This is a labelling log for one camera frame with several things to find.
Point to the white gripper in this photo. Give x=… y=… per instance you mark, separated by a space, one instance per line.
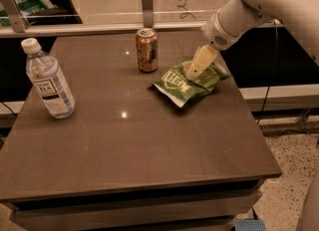
x=215 y=36

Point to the green jalapeno chip bag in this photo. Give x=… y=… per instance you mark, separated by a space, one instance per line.
x=180 y=90

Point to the orange soda can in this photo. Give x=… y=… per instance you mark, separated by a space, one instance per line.
x=147 y=50

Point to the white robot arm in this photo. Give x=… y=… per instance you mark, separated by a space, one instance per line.
x=267 y=39

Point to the grey table drawer front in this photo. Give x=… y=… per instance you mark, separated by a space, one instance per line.
x=213 y=211

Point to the clear tea bottle white cap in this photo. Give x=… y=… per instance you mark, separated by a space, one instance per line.
x=44 y=71

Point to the blue perforated box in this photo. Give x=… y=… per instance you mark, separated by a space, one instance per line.
x=249 y=225

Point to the green plastic bin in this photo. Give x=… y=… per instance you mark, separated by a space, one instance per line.
x=26 y=7

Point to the grey metal bracket middle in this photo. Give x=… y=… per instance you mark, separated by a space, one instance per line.
x=148 y=13

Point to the grey metal bracket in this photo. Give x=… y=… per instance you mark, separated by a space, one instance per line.
x=148 y=13
x=18 y=23

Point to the grey metal bracket left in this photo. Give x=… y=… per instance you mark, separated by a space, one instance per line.
x=18 y=23

